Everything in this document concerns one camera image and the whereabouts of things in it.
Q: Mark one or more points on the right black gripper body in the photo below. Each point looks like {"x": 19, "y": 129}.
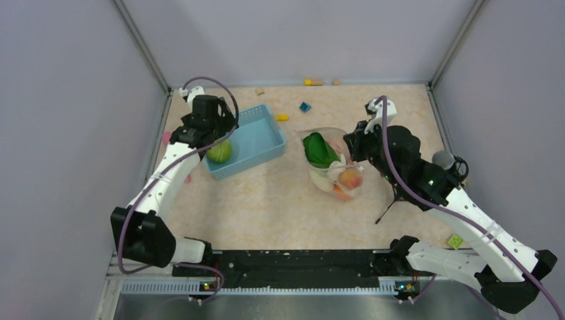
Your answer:
{"x": 367, "y": 146}

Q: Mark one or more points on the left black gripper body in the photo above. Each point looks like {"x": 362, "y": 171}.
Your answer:
{"x": 221, "y": 122}

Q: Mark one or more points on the green apple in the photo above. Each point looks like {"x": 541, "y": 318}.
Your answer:
{"x": 220, "y": 153}

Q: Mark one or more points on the red peach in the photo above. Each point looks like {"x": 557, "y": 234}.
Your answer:
{"x": 350, "y": 178}

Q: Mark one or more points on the clear pink-dotted zip bag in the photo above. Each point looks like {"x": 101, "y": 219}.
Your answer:
{"x": 354, "y": 192}

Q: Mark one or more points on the green leafy vegetable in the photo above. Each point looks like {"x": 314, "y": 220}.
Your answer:
{"x": 325, "y": 150}

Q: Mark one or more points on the orange pumpkin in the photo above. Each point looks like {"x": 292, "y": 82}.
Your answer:
{"x": 341, "y": 194}

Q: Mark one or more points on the white radish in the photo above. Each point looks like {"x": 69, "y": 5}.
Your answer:
{"x": 324, "y": 180}

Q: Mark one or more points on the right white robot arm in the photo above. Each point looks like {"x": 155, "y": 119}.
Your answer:
{"x": 503, "y": 270}

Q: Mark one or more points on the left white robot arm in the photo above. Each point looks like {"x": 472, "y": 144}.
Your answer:
{"x": 140, "y": 230}

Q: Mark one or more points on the light blue plastic basket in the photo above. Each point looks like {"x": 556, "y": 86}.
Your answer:
{"x": 258, "y": 139}

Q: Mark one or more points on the yellow rectangular block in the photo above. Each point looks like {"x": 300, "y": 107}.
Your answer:
{"x": 282, "y": 117}

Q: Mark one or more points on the black microphone on stand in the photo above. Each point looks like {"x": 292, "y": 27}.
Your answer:
{"x": 432, "y": 181}

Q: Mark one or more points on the blue square block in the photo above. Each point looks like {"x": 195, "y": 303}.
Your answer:
{"x": 305, "y": 107}

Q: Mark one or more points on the small green block front right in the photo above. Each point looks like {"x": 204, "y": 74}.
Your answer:
{"x": 456, "y": 242}

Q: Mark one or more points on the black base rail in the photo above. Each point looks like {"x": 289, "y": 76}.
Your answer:
{"x": 305, "y": 271}

